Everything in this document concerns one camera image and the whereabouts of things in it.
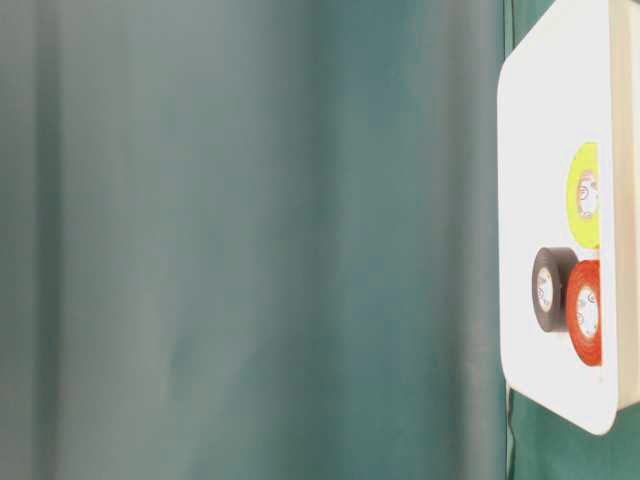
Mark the black tape roll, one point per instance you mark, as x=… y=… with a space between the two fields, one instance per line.
x=549 y=283

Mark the yellow tape roll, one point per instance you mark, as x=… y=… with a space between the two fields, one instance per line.
x=582 y=196

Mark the red tape roll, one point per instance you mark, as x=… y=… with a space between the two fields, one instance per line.
x=583 y=312

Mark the white rectangular plastic case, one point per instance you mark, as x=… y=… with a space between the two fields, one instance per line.
x=572 y=79

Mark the green table cloth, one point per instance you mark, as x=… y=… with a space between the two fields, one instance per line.
x=258 y=240

